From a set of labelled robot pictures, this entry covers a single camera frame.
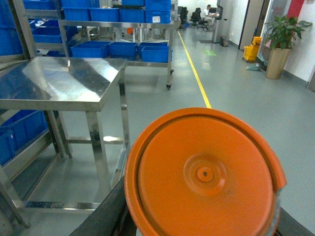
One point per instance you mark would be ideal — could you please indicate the rolling steel shelf cart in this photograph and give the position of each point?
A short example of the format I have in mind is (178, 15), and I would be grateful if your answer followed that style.
(127, 41)

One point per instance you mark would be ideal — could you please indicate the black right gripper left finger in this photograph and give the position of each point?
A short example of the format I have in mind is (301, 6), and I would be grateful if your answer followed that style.
(111, 218)

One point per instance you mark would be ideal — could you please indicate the potted plant in gold pot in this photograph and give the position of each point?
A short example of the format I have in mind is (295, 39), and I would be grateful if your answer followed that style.
(282, 32)

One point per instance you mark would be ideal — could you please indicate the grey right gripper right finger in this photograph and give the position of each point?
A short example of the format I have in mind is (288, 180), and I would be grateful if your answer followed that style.
(274, 215)

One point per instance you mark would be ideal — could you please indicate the orange cylindrical cap 4680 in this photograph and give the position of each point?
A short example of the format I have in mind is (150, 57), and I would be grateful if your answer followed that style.
(201, 172)

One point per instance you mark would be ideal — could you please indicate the yellow mop bucket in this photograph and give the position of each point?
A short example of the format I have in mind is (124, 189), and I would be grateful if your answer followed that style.
(251, 51)

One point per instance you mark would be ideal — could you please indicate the stainless steel table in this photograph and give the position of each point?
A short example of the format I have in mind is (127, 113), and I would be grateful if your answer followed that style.
(77, 85)

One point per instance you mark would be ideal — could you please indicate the seated person in white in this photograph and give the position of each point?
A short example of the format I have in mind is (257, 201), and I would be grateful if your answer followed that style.
(206, 16)

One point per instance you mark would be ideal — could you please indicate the stainless steel shelf rack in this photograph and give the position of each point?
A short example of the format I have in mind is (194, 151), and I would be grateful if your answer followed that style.
(56, 134)

